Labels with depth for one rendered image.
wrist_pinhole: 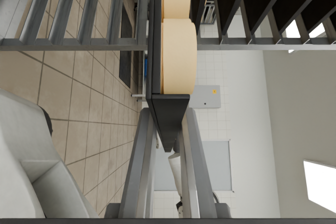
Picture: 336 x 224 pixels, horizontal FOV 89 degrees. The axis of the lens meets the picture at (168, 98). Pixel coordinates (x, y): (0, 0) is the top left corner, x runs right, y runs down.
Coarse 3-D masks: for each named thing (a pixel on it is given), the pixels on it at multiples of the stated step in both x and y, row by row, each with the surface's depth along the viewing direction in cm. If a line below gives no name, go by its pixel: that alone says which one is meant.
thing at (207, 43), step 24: (0, 48) 57; (24, 48) 57; (48, 48) 57; (72, 48) 57; (96, 48) 57; (120, 48) 57; (144, 48) 57; (216, 48) 58; (240, 48) 58; (264, 48) 58; (288, 48) 58; (312, 48) 58
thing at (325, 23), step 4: (324, 20) 58; (328, 20) 56; (324, 24) 58; (328, 24) 56; (332, 24) 55; (324, 28) 58; (328, 28) 56; (332, 28) 55; (328, 32) 56; (332, 32) 55; (328, 36) 56; (332, 36) 55; (328, 40) 56; (332, 40) 55
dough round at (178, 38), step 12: (168, 24) 9; (180, 24) 9; (192, 24) 10; (168, 36) 9; (180, 36) 9; (192, 36) 9; (168, 48) 9; (180, 48) 9; (192, 48) 9; (168, 60) 9; (180, 60) 9; (192, 60) 9; (168, 72) 9; (180, 72) 9; (192, 72) 9; (168, 84) 10; (180, 84) 10; (192, 84) 10
